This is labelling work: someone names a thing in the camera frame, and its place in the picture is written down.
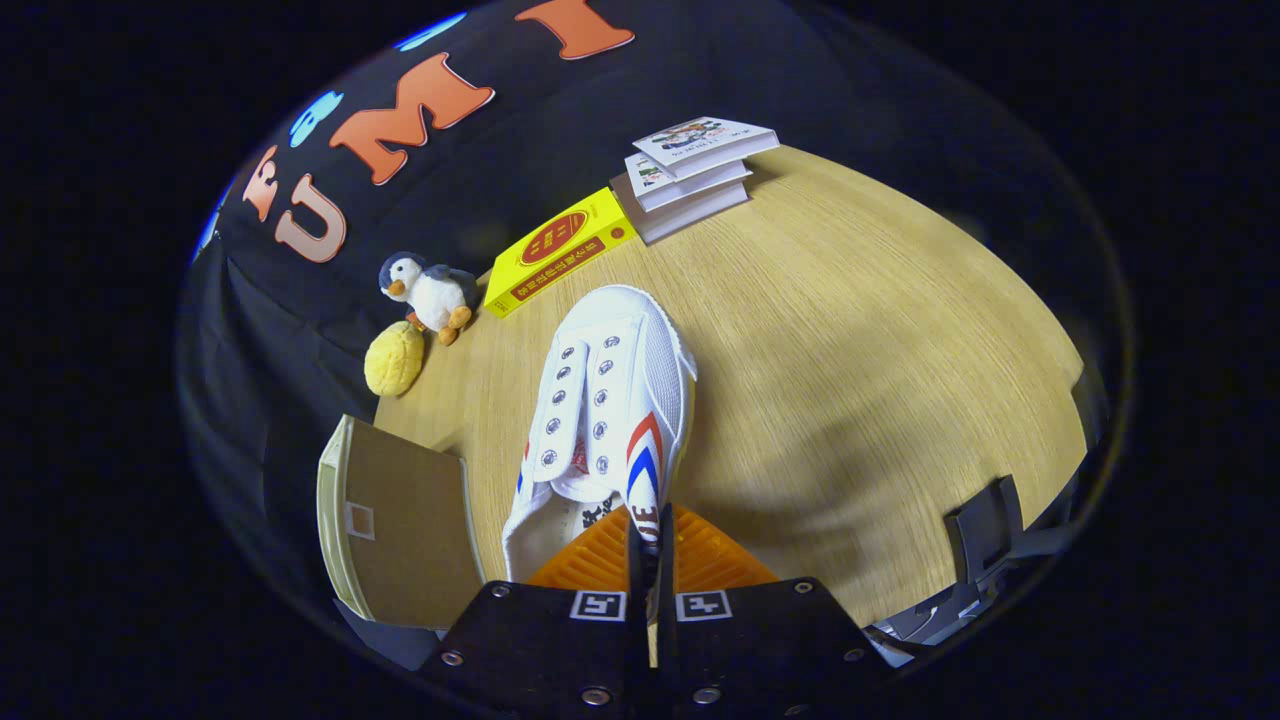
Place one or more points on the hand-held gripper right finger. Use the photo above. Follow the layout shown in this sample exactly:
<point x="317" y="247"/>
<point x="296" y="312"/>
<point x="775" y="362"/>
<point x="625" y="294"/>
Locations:
<point x="760" y="650"/>

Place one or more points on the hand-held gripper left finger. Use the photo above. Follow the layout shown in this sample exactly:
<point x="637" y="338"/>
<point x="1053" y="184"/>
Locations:
<point x="540" y="650"/>

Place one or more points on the beige fabric storage box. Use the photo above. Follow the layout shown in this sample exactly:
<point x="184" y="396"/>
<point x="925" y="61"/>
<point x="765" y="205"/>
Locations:
<point x="410" y="540"/>

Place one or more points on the white striped shoe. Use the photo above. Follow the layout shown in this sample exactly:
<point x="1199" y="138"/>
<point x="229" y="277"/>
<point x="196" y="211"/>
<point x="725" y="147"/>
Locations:
<point x="610" y="380"/>

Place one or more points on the grey fabric panel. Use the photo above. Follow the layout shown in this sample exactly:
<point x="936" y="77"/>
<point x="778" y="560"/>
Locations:
<point x="400" y="645"/>

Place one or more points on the yellow plush bun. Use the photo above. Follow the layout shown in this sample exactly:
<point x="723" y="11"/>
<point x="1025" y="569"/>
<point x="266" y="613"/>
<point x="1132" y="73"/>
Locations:
<point x="393" y="360"/>

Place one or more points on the penguin plush toy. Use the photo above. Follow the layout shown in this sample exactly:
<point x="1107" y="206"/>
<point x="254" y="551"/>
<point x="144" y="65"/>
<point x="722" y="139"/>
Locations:
<point x="435" y="295"/>

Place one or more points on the yellow book with red circle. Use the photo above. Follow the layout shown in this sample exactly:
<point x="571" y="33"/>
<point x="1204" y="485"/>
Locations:
<point x="555" y="250"/>

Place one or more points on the brown cover book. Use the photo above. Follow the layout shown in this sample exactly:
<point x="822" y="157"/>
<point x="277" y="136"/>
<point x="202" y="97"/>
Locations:
<point x="690" y="218"/>

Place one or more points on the white paperback book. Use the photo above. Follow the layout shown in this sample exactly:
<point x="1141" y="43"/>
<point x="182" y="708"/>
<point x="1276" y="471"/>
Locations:
<point x="690" y="185"/>

